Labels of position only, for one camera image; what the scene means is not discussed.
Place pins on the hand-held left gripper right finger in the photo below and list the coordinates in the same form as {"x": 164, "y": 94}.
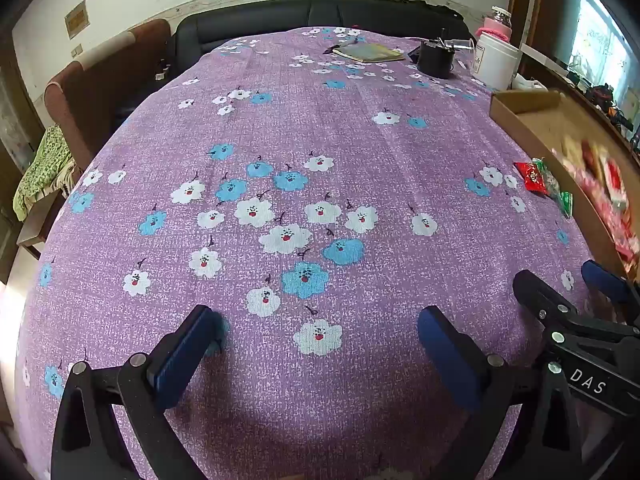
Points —
{"x": 450, "y": 355}

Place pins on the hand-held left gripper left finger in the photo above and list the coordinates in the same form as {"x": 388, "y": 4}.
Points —
{"x": 180, "y": 360}

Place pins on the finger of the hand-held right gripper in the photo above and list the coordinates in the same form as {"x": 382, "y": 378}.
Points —
{"x": 605, "y": 277}
{"x": 540, "y": 295}

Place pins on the pile of snack packets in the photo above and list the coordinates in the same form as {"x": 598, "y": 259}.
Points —
{"x": 605, "y": 180}

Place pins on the cardboard box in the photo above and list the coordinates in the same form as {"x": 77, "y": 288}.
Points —
{"x": 530, "y": 110}

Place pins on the green clear candy packet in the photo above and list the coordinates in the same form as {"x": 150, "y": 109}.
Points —
{"x": 555, "y": 187}

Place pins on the red figure print packet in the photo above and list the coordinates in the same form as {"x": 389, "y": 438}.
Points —
{"x": 531, "y": 176}

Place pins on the wooden side table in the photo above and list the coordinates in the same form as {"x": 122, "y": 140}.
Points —
{"x": 35, "y": 230}

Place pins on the white cloth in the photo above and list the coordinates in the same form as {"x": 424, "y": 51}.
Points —
{"x": 525, "y": 82}

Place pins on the wooden sideboard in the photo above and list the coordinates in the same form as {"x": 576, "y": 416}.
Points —
{"x": 555, "y": 67}

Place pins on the purple floral tablecloth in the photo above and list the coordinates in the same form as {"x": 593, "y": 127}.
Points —
{"x": 350, "y": 160}

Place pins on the white jar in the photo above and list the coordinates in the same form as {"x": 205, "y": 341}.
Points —
{"x": 495, "y": 62}

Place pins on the green patterned cloth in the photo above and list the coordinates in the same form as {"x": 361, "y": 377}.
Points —
{"x": 45, "y": 165}

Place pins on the frosted glass panel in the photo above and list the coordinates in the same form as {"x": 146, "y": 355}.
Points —
{"x": 600, "y": 35}

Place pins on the black container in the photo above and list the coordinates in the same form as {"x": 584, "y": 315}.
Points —
{"x": 435, "y": 62}

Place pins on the pink sleeved bottle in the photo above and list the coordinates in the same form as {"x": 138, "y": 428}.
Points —
{"x": 495, "y": 27}

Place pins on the brown armchair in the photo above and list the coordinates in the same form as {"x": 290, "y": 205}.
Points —
{"x": 100, "y": 80}

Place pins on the notebook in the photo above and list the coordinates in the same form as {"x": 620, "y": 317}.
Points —
{"x": 370, "y": 52}

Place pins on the black pen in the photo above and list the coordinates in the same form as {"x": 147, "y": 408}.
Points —
{"x": 330, "y": 49}

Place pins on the black sofa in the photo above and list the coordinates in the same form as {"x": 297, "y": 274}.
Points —
{"x": 280, "y": 17}

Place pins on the wooden door frame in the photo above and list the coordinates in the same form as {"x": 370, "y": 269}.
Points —
{"x": 525, "y": 0}

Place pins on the wall plaque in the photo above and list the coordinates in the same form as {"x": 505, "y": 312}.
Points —
{"x": 76, "y": 20}

